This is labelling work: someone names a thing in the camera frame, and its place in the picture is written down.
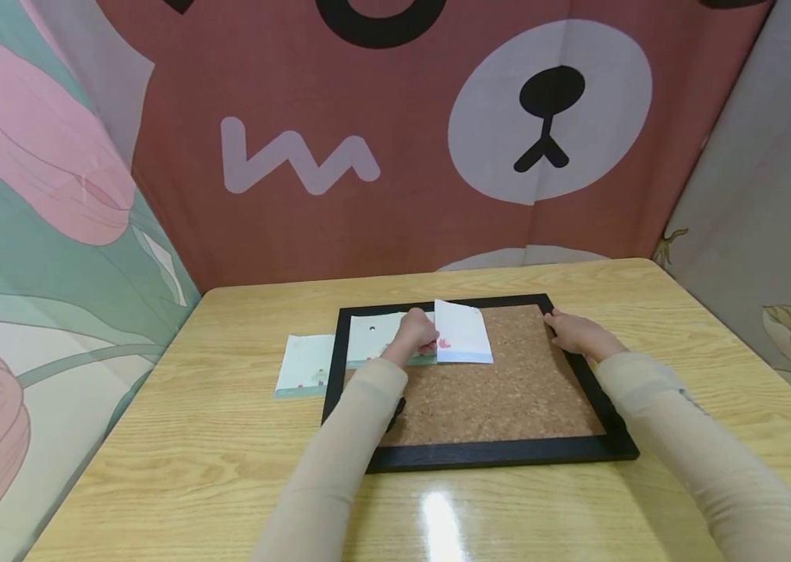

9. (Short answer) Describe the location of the pale green printed sheet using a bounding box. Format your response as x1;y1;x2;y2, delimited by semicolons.
346;311;438;370
275;334;336;400

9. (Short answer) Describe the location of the person's left hand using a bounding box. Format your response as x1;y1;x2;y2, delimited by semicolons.
381;308;441;369

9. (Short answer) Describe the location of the white sheet with pink print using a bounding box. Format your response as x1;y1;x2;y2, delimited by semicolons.
434;300;495;365

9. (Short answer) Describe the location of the person's right forearm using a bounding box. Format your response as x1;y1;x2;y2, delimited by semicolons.
596;350;791;562

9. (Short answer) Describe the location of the person's left forearm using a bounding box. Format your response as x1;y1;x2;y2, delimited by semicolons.
250;357;410;562

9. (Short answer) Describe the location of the person's right hand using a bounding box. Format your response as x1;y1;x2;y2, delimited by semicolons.
543;308;629;365

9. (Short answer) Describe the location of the cork board with black frame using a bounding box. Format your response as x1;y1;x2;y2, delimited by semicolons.
321;293;641;475

